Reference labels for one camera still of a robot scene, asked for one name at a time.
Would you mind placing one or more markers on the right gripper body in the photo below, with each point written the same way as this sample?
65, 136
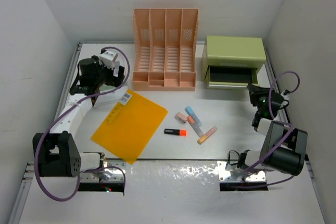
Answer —
257, 98

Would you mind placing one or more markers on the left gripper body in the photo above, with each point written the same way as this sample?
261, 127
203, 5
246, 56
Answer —
105, 74

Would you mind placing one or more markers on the green metal drawer box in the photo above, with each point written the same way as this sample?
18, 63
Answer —
232, 62

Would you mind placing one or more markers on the orange plastic clipboard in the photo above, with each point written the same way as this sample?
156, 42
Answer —
129, 126

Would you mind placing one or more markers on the blue highlighter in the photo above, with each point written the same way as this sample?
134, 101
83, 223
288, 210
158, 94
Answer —
192, 114

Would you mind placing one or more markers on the orange clear highlighter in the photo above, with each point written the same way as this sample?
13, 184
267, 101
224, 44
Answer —
195, 127

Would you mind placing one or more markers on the yellow pink highlighter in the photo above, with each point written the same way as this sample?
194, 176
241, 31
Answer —
208, 134

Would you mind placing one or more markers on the pink eraser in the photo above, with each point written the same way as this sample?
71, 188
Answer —
181, 117

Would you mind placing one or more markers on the black orange highlighter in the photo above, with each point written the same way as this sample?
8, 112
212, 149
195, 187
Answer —
175, 132

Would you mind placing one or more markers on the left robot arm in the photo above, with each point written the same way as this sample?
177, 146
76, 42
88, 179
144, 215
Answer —
58, 155

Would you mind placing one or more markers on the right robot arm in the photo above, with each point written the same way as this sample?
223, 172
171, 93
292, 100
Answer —
284, 147

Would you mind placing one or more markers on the clear mesh document pouch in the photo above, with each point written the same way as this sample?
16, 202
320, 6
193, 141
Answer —
111, 97

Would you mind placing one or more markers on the pink plastic file organizer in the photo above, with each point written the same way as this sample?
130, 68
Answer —
165, 46

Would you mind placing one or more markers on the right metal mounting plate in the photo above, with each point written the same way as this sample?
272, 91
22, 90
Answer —
230, 174

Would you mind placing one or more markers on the metal mounting plate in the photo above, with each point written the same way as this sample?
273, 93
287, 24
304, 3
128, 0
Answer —
110, 173
230, 174

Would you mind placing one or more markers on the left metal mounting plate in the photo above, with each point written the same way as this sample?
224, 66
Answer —
110, 173

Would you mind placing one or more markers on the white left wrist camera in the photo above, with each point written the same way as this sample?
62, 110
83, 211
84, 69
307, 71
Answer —
108, 58

